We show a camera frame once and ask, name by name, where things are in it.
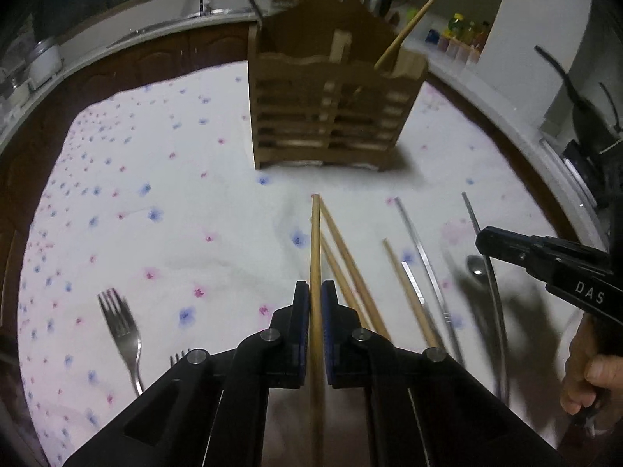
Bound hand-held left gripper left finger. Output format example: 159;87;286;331
63;281;311;467

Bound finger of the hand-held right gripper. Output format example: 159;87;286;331
475;225;549;274

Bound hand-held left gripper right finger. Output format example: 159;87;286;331
320;279;566;467

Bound wooden utensil holder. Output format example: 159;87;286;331
247;0;429;172

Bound person's right hand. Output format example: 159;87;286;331
560;315;623;418

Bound long thin metal utensil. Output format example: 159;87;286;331
461;192;511;397

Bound metal chopstick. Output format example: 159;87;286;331
401;261;451;324
394;197;465;367

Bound white floral tablecloth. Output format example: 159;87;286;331
17;61;587;467

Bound spice jar rack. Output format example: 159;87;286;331
437;36;484;65

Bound steel kitchen sink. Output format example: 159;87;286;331
107;6;260;49

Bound white tall cooking pot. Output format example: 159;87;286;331
25;38;65;90

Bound dark cookware with handle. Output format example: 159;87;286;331
534;45;623;205

